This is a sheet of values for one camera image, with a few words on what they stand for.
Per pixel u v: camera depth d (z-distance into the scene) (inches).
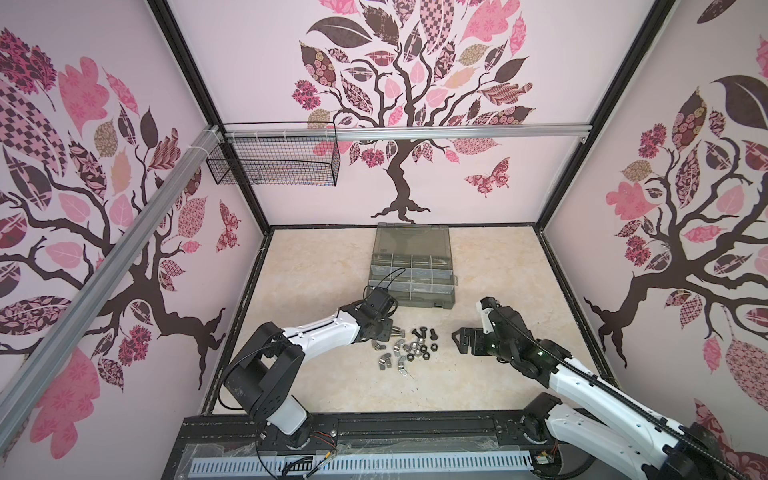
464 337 28.6
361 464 27.4
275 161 48.0
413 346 34.6
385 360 33.6
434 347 34.5
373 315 27.4
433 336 35.3
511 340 23.9
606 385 19.2
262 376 17.2
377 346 34.4
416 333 35.5
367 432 29.3
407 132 37.2
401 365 32.8
